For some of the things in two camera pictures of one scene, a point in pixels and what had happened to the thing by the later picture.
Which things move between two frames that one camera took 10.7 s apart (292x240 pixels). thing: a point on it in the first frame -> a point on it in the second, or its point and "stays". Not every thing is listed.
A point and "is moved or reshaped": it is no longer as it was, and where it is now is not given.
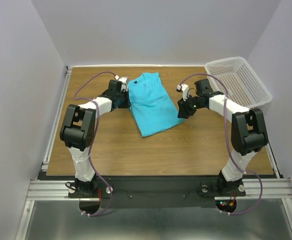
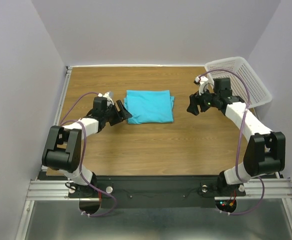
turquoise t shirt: (152, 106) is moved or reshaped
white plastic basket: (235, 78) stays
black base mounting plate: (129, 191) stays
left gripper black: (123, 103) -> (114, 115)
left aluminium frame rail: (45, 164) stays
